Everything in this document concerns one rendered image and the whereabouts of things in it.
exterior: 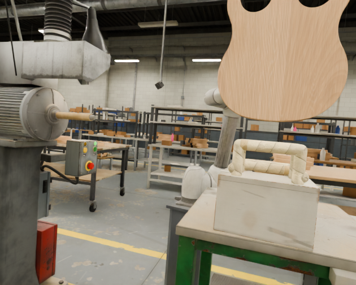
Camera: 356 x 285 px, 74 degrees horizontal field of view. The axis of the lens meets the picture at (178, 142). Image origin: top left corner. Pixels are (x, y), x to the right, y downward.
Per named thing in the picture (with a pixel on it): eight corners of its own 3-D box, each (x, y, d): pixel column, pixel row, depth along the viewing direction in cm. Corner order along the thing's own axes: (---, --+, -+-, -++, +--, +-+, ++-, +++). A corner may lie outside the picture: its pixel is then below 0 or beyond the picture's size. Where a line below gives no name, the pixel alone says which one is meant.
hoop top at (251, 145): (232, 149, 70) (233, 138, 70) (233, 148, 73) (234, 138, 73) (307, 156, 63) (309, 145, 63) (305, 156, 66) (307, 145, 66)
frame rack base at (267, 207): (212, 230, 71) (217, 174, 71) (220, 214, 86) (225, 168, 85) (314, 252, 63) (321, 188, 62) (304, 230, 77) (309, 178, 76)
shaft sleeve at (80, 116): (55, 112, 108) (60, 110, 111) (56, 119, 110) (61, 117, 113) (87, 115, 103) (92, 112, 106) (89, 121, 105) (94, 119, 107)
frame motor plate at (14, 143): (-42, 140, 113) (-42, 133, 113) (7, 139, 136) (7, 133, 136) (14, 147, 103) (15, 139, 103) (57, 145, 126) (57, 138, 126)
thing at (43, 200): (14, 216, 134) (18, 120, 131) (30, 211, 144) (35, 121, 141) (35, 221, 129) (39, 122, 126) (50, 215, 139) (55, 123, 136)
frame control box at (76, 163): (36, 183, 133) (38, 137, 132) (64, 177, 154) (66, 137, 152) (72, 189, 126) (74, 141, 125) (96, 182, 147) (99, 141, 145)
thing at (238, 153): (230, 175, 71) (233, 143, 70) (231, 173, 74) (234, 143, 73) (241, 176, 70) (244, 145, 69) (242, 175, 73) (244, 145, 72)
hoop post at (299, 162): (291, 184, 65) (295, 150, 64) (290, 181, 68) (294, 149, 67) (304, 185, 64) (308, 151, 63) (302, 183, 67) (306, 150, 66)
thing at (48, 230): (5, 274, 137) (8, 212, 135) (25, 263, 149) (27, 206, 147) (39, 285, 130) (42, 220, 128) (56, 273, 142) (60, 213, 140)
